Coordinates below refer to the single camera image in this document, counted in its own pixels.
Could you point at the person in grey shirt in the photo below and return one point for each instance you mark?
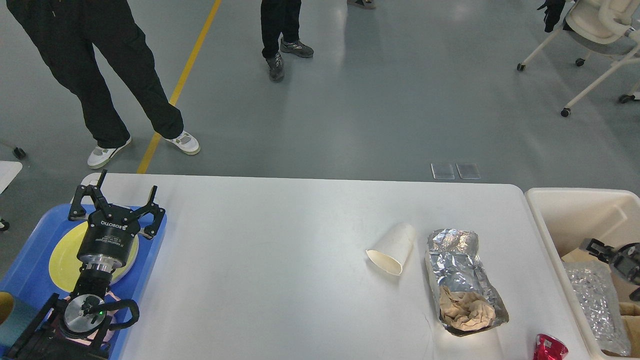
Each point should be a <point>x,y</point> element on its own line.
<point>66,34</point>

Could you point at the foil sheet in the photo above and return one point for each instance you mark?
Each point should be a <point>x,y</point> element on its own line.
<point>597,308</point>

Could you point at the white side table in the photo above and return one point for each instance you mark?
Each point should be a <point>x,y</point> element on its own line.
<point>8,171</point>

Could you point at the beige plastic bin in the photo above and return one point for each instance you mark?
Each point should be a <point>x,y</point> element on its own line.
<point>566,216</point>

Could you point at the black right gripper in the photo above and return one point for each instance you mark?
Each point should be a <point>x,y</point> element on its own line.
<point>624,261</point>

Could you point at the pink HOME mug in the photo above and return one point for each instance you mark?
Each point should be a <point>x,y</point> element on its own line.
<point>80,326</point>

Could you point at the red crumpled wrapper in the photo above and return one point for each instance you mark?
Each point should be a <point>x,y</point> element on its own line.
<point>549,348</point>

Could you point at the brown paper wad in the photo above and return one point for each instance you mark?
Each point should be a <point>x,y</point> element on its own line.
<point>465,310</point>

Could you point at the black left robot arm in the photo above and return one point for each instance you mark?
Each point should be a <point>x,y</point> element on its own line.
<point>72,292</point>

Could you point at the white paper cup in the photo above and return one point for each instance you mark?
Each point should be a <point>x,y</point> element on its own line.
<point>391,252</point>

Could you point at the brown paper bag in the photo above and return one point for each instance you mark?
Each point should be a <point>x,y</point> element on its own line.
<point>630,312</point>

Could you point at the yellow plastic plate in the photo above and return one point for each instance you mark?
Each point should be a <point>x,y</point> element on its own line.
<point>65,268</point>

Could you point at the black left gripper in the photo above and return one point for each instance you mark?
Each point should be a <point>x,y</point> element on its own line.
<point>112,237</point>

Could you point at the brown paper in bin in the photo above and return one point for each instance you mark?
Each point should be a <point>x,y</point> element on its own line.
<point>578,255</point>

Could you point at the white office chair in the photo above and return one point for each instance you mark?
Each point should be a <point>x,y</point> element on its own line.
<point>605,27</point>

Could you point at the foil tray with paper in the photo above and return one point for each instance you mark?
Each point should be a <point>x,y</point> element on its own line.
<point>452,260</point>

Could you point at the person in black trousers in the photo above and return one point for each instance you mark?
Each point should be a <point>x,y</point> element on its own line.
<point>280,26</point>

